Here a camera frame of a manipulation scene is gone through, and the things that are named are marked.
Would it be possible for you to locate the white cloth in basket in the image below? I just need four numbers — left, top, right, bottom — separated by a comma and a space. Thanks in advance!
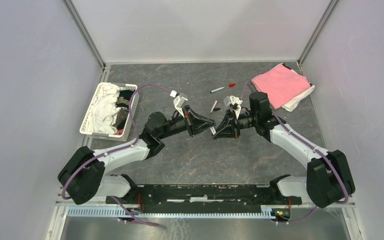
84, 83, 121, 135

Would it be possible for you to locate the white pen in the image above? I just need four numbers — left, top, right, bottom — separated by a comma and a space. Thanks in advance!
210, 100, 218, 114
210, 86, 225, 93

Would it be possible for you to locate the aluminium frame rail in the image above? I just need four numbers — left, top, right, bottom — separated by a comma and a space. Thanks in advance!
55, 184, 357, 220

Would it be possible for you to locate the pink folded cloth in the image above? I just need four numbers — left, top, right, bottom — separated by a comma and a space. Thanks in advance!
251, 63, 312, 110

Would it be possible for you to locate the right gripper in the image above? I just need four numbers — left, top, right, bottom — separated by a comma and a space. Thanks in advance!
212, 108, 258, 139

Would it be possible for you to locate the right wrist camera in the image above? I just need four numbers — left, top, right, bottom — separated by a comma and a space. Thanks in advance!
223, 95, 243, 119

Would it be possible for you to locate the white purple marker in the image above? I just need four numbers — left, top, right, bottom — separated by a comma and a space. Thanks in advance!
210, 127, 216, 136

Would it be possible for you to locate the white plastic basket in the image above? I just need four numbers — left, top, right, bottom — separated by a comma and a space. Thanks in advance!
79, 82, 139, 142

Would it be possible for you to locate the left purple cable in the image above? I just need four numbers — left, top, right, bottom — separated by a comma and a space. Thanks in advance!
61, 83, 175, 228

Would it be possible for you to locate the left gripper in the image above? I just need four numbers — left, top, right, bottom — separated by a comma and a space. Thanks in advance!
158, 105, 216, 140

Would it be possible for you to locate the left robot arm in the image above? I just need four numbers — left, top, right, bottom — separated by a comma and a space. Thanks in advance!
57, 105, 216, 205

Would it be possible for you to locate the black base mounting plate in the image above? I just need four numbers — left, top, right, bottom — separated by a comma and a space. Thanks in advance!
119, 184, 303, 214

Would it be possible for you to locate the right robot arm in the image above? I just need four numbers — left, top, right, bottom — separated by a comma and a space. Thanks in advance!
211, 91, 356, 208

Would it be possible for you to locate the black cloth in basket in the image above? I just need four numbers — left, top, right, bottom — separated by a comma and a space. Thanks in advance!
113, 89, 134, 131

